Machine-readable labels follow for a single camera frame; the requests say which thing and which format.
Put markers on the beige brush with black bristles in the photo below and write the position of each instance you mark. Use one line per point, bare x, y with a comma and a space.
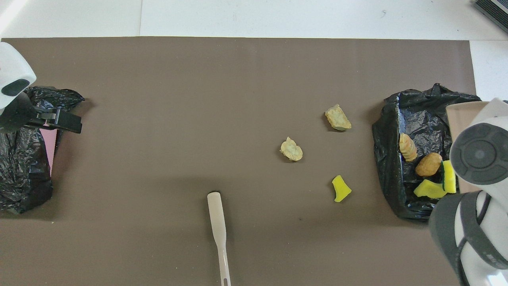
216, 214

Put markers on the brown table mat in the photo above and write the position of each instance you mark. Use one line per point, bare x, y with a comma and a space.
254, 71

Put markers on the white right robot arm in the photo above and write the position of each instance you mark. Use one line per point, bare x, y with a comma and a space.
482, 155

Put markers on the pale beige sponge chunk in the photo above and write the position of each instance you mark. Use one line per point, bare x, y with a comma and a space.
408, 147
338, 118
291, 149

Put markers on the beige plastic dustpan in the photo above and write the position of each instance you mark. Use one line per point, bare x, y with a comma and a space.
460, 115

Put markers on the yellow sponge block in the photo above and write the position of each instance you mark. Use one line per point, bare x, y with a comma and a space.
430, 190

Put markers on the black bag over pink bin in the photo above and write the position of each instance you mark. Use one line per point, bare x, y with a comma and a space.
24, 178

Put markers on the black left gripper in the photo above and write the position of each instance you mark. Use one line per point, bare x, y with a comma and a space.
16, 115

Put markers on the pink bin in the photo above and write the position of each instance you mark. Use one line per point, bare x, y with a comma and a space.
49, 155

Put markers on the small curved yellow sponge piece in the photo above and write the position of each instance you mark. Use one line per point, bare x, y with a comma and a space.
340, 188

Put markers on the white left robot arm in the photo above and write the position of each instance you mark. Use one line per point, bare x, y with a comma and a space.
12, 67

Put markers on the black trash bag bin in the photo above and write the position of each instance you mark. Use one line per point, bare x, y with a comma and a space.
389, 178

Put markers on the orange-brown sponge chunk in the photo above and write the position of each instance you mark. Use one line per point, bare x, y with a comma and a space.
428, 165

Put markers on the dark grey ribbed device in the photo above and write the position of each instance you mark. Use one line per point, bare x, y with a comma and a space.
494, 12

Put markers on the green and yellow sponge piece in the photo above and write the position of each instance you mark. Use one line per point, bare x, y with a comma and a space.
449, 176

